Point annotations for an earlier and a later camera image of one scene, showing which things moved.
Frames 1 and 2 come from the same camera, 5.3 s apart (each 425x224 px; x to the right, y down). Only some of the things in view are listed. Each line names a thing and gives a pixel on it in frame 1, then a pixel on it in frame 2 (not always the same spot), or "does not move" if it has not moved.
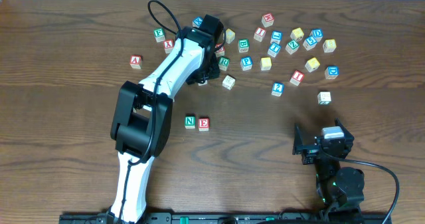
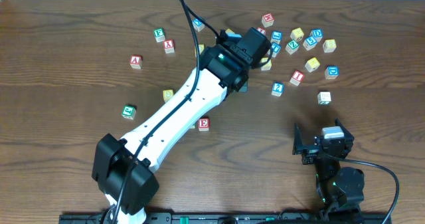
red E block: (204, 123) does not move
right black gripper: (314, 149) does not move
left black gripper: (208, 70) → (243, 86)
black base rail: (234, 218) does not move
